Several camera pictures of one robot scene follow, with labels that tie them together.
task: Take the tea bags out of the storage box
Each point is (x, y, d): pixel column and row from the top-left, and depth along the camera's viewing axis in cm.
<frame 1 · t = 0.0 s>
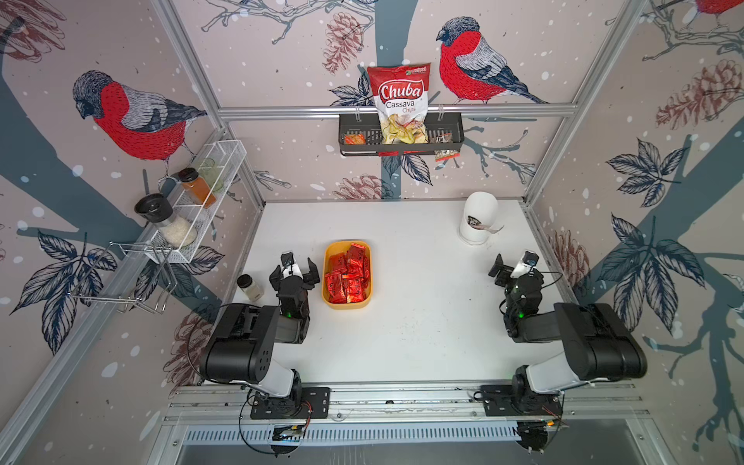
left hand: (298, 256, 90), fingers open
right hand: (512, 256, 90), fingers open
yellow storage box: (337, 247, 105), point 3 cm above the table
white mug with logo: (480, 215, 110), point 7 cm above the table
small glass jar black lid: (251, 289, 90), point 7 cm above the table
pile of red tea bags: (349, 274, 95), point 5 cm above the table

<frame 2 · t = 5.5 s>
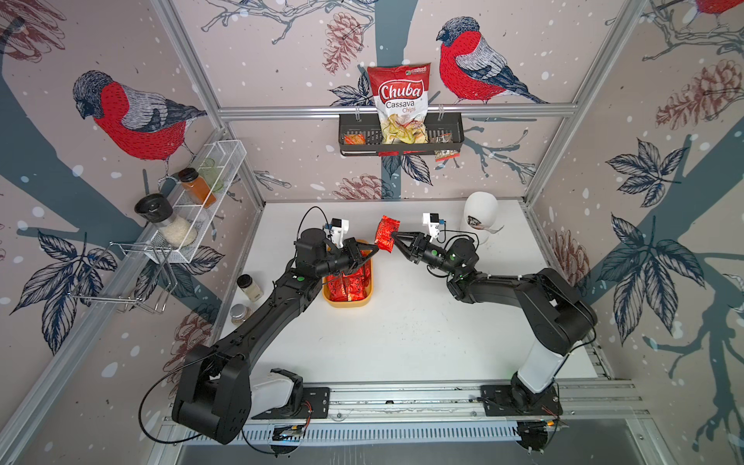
left hand: (383, 245, 74), fingers closed
right hand: (391, 239, 78), fingers open
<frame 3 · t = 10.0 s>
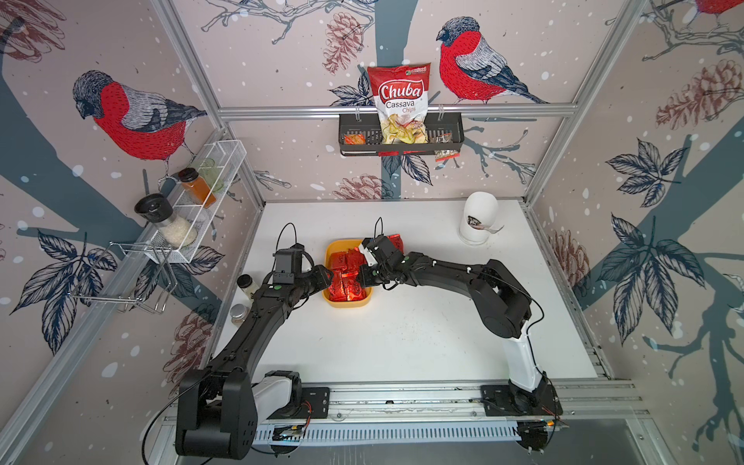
left hand: (333, 268, 85), fingers open
right hand: (354, 278, 91), fingers closed
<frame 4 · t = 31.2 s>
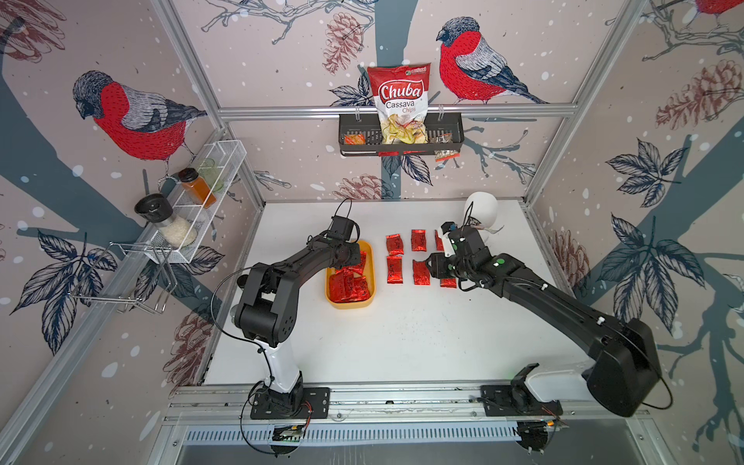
left hand: (358, 250, 97), fingers open
right hand: (430, 259, 83), fingers open
red tea bag: (418, 240, 109), on the table
red tea bag 2: (394, 244, 108), on the table
red tea bag 3: (420, 273, 96), point 4 cm above the table
red tea bag 4: (394, 269, 100), point 2 cm above the table
red tea bag 5: (449, 283, 99), on the table
